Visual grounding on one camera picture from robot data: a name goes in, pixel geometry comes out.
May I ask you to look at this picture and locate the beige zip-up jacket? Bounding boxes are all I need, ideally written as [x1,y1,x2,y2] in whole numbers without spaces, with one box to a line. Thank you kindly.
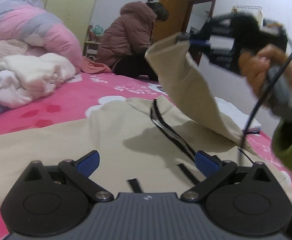
[0,32,292,210]

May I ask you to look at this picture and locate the operator right hand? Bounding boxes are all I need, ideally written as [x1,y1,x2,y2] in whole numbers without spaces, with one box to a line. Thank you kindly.
[238,44,292,98]

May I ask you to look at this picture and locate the brown wooden door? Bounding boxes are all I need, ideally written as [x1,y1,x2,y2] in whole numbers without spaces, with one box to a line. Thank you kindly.
[153,0,188,42]

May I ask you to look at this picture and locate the folded white towel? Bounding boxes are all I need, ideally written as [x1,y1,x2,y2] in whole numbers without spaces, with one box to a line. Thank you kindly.
[214,97,262,134]

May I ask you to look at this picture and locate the person in mauve puffer coat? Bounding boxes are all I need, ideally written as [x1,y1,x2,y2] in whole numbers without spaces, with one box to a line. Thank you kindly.
[95,1,169,81]

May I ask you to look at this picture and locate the pink floral bed blanket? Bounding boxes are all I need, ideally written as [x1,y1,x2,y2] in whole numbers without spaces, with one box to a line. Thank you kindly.
[0,71,292,240]

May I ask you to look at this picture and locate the salmon orange cloth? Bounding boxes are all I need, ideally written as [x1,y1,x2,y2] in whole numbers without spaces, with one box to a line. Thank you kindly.
[81,56,112,74]

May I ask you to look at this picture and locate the cream fleece garment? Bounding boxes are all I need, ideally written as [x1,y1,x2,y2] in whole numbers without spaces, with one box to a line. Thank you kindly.
[0,53,76,97]

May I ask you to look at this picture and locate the white pale pink garment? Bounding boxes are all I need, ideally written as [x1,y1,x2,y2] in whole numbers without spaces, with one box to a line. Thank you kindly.
[0,70,34,109]

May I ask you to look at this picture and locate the pink checkered knit blanket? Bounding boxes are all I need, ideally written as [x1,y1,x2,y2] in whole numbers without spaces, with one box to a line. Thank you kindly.
[0,39,30,61]

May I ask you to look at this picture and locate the pink grey rolled duvet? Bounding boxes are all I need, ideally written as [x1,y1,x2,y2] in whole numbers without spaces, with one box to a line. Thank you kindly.
[0,0,83,72]

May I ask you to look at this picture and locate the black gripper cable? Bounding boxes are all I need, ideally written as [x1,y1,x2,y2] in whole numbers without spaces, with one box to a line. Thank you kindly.
[237,38,292,167]

